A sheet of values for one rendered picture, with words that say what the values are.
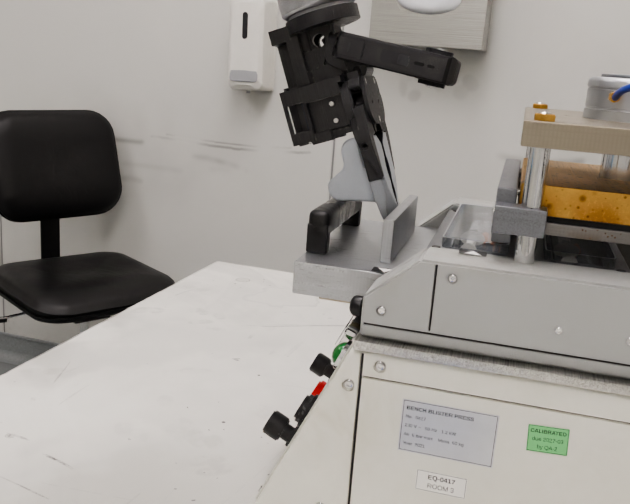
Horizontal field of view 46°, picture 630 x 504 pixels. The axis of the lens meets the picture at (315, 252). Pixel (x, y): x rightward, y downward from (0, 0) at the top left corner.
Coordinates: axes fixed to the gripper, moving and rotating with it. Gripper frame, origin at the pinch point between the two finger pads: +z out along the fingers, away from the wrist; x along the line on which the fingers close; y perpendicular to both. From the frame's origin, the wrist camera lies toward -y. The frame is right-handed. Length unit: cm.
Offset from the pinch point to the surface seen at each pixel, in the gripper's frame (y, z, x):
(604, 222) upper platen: -18.2, 3.4, 10.4
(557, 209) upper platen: -15.0, 1.6, 10.4
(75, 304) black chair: 109, 17, -95
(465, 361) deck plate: -6.1, 10.3, 17.5
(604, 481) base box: -14.0, 21.6, 17.2
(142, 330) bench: 43.9, 11.1, -19.7
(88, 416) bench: 37.0, 13.6, 6.3
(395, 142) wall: 25, -1, -145
